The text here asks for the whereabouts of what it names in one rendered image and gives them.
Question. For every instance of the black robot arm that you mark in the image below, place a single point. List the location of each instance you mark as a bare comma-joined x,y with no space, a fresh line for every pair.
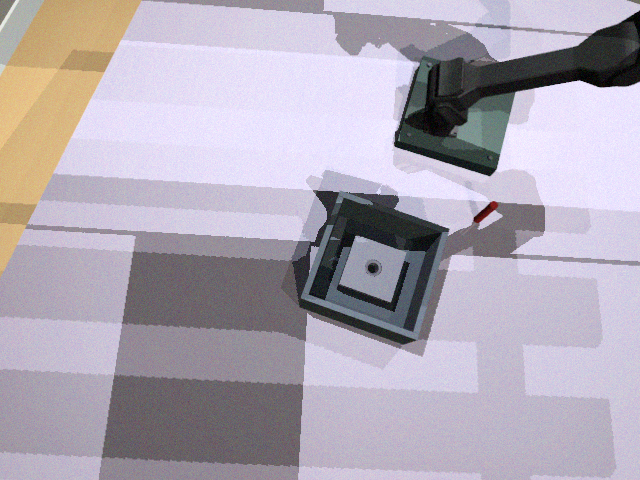
609,57

